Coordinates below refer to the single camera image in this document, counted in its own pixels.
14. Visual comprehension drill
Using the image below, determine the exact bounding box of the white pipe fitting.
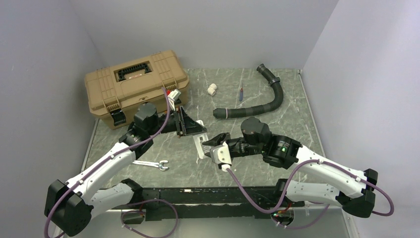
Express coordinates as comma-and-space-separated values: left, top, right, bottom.
207, 83, 217, 96

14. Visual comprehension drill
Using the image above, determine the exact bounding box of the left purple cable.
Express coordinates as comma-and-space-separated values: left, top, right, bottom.
43, 87, 173, 238

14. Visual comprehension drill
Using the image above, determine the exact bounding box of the tan plastic toolbox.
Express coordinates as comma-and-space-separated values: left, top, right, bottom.
84, 50, 190, 130

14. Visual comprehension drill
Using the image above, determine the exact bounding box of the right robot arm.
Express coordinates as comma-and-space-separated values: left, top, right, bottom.
202, 117, 378, 218

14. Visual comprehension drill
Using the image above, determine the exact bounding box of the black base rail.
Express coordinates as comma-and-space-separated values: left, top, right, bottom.
109, 185, 304, 221

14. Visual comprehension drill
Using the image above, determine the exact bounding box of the blue red pen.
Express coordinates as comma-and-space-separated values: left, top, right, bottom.
239, 87, 244, 102

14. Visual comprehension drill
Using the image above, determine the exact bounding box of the white remote control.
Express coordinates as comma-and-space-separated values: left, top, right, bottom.
193, 120, 210, 160

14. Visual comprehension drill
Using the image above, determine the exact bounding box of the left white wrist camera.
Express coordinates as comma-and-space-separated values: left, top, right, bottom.
166, 89, 181, 108

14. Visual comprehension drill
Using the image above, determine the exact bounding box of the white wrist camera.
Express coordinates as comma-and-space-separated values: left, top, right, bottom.
166, 89, 181, 108
210, 142, 232, 172

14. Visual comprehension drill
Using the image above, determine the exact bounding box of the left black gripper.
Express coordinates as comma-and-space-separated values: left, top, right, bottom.
148, 106, 208, 137

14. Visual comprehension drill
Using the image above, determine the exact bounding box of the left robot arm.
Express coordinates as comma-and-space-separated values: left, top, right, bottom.
44, 103, 207, 238

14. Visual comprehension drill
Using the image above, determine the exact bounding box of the black corrugated hose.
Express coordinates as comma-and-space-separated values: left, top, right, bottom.
212, 63, 284, 119

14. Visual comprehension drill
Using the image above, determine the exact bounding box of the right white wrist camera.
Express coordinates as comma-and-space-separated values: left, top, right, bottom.
210, 142, 232, 172

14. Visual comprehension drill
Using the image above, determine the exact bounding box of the silver open-end wrench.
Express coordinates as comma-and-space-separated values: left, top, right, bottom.
132, 160, 169, 171

